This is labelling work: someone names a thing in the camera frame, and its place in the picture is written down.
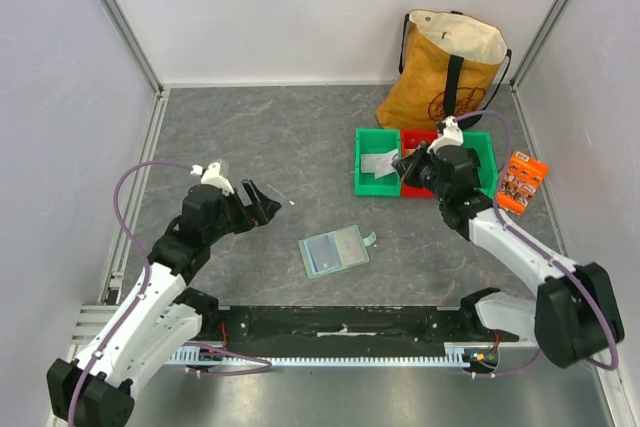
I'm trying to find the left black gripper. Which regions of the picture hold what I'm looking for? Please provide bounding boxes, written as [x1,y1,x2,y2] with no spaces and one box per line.
[204,178,280,244]

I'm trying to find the silver credit card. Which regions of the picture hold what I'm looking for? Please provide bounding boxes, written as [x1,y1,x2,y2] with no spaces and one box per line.
[372,149,402,180]

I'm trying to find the black credit card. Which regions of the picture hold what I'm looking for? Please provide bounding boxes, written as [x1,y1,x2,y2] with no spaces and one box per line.
[305,235,339,274]

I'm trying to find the light green card holder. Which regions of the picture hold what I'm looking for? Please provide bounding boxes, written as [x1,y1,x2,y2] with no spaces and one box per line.
[298,225,377,279]

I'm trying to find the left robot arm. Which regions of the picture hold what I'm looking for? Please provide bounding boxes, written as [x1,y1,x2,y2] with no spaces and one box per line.
[46,180,281,426]

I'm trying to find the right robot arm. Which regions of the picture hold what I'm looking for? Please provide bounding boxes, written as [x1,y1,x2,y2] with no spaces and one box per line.
[391,143,625,371]

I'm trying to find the silver cards in bin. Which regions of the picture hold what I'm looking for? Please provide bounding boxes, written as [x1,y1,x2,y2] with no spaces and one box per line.
[360,154,385,175]

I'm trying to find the red bin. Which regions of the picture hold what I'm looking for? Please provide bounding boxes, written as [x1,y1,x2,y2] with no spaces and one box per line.
[400,130,438,198]

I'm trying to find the left green bin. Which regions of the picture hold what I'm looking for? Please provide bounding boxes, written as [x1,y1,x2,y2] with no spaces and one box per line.
[354,128,401,197]

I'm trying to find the green bin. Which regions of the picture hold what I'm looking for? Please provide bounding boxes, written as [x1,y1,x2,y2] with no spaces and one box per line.
[435,132,499,200]
[354,128,401,197]

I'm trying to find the right green bin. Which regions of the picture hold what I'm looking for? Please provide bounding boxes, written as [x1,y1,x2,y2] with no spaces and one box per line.
[435,132,499,200]

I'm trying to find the orange packet box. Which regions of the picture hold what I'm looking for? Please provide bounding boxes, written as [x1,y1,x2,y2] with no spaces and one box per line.
[497,150,549,215]

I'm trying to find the yellow tote bag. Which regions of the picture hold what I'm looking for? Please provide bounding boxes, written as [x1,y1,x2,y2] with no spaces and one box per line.
[376,9,512,130]

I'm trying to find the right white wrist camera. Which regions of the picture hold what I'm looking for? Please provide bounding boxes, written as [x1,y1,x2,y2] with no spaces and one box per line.
[427,116,464,153]

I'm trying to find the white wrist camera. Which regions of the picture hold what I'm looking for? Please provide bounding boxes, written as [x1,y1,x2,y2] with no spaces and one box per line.
[190,160,235,197]
[427,116,464,153]

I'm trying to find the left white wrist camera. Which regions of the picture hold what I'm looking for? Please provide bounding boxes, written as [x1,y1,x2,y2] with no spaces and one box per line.
[190,160,235,197]

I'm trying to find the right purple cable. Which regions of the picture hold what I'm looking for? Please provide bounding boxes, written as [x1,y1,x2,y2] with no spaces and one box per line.
[452,109,620,379]

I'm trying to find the purple cable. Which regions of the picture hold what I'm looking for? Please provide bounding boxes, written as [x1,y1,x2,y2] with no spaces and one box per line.
[452,109,620,379]
[67,160,274,426]

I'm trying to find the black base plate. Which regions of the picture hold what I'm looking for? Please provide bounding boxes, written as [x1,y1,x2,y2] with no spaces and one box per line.
[197,306,517,357]

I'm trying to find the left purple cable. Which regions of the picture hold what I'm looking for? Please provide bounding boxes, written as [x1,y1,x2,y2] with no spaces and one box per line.
[67,160,274,426]

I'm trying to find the grey cable duct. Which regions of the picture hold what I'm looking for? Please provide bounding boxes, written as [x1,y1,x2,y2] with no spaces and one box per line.
[165,345,470,368]

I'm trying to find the aluminium frame rail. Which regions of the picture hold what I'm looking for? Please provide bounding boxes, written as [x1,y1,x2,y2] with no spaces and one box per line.
[69,304,616,348]

